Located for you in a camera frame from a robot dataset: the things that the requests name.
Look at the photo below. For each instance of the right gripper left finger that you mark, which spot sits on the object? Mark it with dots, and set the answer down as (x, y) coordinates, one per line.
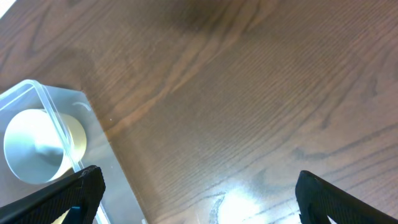
(77, 196)

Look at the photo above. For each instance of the clear plastic container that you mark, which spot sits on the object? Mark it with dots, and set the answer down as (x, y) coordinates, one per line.
(119, 204)

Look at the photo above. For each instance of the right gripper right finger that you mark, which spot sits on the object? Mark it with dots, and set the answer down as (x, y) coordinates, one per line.
(321, 202)

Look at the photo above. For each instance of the grey plastic bowl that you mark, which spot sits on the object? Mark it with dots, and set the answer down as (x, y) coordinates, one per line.
(32, 148)

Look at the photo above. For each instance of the yellow plastic bowl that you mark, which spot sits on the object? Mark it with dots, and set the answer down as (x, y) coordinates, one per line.
(75, 147)

